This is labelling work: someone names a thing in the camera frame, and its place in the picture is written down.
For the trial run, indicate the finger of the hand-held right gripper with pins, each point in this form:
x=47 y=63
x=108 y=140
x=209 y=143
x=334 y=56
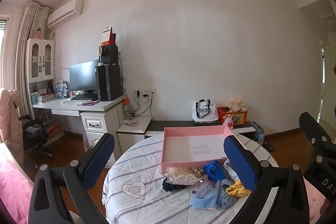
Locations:
x=312 y=132

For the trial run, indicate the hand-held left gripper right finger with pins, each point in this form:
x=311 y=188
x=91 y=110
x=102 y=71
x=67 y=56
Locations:
x=241 y=163

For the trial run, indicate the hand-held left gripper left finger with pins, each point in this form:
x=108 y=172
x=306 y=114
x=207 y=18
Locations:
x=99 y=161

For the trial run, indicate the white printed towel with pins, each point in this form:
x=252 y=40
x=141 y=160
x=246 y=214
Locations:
x=231 y=169

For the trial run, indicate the yellow knitted scrunchie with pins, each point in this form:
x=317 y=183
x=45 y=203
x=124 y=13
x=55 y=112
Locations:
x=237 y=190

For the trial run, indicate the blue knitted scrunchie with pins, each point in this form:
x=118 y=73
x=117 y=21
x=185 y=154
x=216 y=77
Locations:
x=214 y=170

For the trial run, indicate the light blue bow headband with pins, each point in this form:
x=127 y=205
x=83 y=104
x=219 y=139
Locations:
x=207 y=201

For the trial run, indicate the pink cardboard box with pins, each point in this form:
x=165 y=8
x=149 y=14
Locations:
x=189 y=145

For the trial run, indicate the bag of cotton swabs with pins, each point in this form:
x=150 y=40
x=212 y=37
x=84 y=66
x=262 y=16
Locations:
x=181 y=175

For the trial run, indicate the navy knitted scrunchie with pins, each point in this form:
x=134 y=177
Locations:
x=170 y=186

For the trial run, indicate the pale pink floral quilt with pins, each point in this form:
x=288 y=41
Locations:
x=316 y=203

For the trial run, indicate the black floor mat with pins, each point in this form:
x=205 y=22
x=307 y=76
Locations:
x=269 y=145

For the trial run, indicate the blue toy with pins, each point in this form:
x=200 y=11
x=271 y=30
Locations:
x=258 y=132

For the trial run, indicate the white low cabinet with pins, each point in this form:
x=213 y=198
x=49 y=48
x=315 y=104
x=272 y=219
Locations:
x=131 y=134

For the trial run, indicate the pink heart plush toy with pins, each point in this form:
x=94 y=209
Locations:
x=229 y=123

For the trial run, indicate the pink mesh pouch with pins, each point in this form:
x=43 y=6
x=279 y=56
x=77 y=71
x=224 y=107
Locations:
x=206 y=188

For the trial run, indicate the red toy box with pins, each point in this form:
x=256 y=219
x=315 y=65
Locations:
x=237 y=119

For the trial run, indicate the pink and white pouch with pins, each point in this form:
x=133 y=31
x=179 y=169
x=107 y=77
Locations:
x=130 y=122

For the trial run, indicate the white desk with drawers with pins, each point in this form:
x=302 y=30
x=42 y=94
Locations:
x=105 y=108

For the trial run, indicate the red storage box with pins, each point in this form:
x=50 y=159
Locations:
x=53 y=130

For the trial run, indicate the cream plush toy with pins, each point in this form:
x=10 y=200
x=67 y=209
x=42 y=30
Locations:
x=236 y=106

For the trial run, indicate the pink pencil case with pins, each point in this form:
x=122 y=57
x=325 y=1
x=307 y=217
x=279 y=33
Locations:
x=88 y=103

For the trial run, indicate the orange-capped bottle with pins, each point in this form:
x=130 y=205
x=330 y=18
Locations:
x=127 y=108

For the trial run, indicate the white tote bag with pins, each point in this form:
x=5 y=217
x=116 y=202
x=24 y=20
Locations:
x=204 y=112

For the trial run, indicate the black keyboard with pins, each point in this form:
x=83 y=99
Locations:
x=84 y=97

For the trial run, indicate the black office chair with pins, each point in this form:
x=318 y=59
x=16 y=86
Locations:
x=35 y=134

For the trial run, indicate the black low bench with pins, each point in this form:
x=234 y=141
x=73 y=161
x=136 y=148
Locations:
x=178 y=124

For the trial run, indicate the black computer tower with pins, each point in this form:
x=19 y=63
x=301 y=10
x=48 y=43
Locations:
x=109 y=83

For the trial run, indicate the blue and white box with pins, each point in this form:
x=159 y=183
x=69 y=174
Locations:
x=61 y=88

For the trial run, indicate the stack of books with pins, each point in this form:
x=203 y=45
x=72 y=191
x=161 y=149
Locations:
x=46 y=98

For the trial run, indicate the black computer monitor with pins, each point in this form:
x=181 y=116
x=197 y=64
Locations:
x=84 y=75

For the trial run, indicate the bright pink blanket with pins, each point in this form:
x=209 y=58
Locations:
x=13 y=192

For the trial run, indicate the black box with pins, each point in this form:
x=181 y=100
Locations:
x=110 y=54

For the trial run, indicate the yellowish tape roll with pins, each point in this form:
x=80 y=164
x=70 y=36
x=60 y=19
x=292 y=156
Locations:
x=100 y=50

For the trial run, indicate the white glass-door cabinet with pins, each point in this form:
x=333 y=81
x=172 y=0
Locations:
x=39 y=61

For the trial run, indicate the white desk calendar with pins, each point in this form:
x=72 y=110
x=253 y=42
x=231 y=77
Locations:
x=106 y=36

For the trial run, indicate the small doll figure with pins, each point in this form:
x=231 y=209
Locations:
x=38 y=33

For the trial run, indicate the beige curtain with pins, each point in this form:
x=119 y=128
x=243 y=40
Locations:
x=27 y=37

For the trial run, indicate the window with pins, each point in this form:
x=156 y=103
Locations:
x=3 y=53

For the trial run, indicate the white air conditioner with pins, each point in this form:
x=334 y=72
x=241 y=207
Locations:
x=64 y=14

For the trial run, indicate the white door frame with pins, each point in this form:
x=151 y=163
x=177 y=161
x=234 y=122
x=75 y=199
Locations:
x=326 y=82

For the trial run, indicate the white wall socket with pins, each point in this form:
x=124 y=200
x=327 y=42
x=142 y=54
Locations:
x=145 y=94
x=137 y=93
x=153 y=93

